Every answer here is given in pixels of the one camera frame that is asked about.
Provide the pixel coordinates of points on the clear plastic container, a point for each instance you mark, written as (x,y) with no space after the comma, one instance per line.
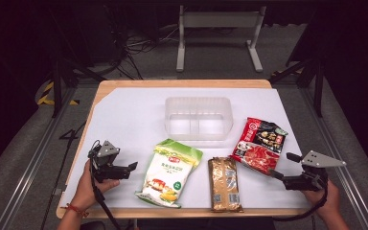
(198,118)

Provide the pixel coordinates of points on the yellow and black hazard tape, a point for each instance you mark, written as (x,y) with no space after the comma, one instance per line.
(46,94)

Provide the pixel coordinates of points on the red and black food packet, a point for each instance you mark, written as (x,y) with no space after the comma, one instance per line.
(260,147)

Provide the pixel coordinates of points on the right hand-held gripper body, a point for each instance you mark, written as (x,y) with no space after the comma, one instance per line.
(321,160)

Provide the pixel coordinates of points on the white metal frame stand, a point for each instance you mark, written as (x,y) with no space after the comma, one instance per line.
(220,19)

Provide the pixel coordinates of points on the green and white food packet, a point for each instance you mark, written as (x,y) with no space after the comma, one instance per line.
(169,175)

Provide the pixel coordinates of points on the white table mat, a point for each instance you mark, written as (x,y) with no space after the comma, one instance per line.
(131,115)

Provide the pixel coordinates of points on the gold foil packet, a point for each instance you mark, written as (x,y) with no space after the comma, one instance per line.
(225,185)

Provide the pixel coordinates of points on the black metal stand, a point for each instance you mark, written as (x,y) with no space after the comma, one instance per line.
(318,83)
(57,80)

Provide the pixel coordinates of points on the aluminium floor rail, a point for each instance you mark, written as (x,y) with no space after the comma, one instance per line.
(28,179)
(341,172)

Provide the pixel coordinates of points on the person's left hand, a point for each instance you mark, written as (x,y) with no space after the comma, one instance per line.
(86,191)

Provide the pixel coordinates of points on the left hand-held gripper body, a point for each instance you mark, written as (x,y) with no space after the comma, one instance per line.
(107,150)

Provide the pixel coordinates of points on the person's right hand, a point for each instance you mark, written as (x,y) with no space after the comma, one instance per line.
(329,199)

